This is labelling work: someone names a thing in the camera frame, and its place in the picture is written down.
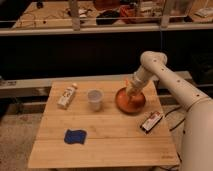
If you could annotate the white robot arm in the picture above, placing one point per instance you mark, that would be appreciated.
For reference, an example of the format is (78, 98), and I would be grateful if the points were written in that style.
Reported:
(197, 140)

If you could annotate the blue sponge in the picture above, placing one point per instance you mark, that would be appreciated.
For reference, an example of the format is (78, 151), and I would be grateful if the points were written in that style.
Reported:
(75, 136)

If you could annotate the orange ceramic bowl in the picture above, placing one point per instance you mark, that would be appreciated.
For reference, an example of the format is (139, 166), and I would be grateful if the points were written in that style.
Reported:
(126, 104)

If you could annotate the black cloth on shelf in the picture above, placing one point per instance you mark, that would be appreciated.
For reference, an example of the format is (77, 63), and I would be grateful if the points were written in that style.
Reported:
(107, 17)

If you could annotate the metal shelf rail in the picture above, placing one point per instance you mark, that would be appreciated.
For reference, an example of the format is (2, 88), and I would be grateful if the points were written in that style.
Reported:
(152, 27)

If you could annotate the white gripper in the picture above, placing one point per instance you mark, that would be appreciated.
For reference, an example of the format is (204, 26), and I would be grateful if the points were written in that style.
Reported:
(139, 80)

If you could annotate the white plastic bottle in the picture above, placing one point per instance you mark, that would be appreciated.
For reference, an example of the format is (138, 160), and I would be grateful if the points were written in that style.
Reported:
(67, 96)

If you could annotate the clear plastic cup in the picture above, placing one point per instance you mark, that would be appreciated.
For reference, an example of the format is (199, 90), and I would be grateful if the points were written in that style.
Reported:
(95, 98)

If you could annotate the wooden table board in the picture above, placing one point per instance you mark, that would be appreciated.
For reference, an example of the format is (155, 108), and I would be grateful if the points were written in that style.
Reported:
(114, 139)

